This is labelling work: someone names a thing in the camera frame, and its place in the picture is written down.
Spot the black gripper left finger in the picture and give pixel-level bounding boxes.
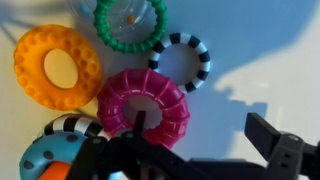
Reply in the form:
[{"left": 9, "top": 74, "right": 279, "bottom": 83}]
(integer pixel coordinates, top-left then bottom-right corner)
[{"left": 65, "top": 110, "right": 208, "bottom": 180}]

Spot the orange bumpy ring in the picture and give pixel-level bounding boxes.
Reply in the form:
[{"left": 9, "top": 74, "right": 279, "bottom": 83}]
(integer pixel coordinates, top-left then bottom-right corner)
[{"left": 13, "top": 24, "right": 104, "bottom": 112}]

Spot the dark green beaded ring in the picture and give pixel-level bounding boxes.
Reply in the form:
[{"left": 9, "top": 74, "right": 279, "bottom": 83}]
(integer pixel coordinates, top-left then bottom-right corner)
[{"left": 92, "top": 0, "right": 169, "bottom": 55}]

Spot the blue dotted striped base ring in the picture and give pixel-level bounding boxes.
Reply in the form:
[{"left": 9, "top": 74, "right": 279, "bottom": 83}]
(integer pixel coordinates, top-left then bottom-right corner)
[{"left": 18, "top": 113, "right": 113, "bottom": 180}]

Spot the pink ribbed ring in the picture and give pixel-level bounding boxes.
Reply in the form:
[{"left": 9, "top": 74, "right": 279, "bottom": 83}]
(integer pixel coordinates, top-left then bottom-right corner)
[{"left": 96, "top": 68, "right": 191, "bottom": 150}]

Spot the orange rod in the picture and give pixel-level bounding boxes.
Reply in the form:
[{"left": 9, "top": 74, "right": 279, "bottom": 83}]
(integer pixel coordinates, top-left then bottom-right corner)
[{"left": 37, "top": 160, "right": 72, "bottom": 180}]

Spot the black white striped ring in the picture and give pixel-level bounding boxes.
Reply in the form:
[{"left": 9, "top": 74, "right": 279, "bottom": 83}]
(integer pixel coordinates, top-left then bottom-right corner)
[{"left": 147, "top": 32, "right": 212, "bottom": 94}]

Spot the clear plastic ring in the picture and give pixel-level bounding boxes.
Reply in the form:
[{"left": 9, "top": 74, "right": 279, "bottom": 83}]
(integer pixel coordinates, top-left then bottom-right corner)
[{"left": 65, "top": 0, "right": 150, "bottom": 38}]

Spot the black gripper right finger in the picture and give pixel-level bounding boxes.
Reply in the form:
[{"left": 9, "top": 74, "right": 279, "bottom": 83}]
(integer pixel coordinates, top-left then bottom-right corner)
[{"left": 244, "top": 112, "right": 320, "bottom": 180}]

